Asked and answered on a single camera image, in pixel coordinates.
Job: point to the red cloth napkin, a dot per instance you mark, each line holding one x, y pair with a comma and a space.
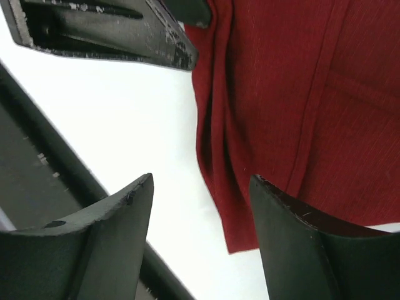
306, 95

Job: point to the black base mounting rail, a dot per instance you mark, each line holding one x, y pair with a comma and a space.
42, 180

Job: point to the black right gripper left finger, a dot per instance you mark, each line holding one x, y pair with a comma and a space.
95, 253

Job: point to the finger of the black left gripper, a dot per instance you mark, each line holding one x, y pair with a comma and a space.
137, 31
195, 13

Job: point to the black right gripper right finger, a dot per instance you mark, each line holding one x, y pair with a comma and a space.
308, 254

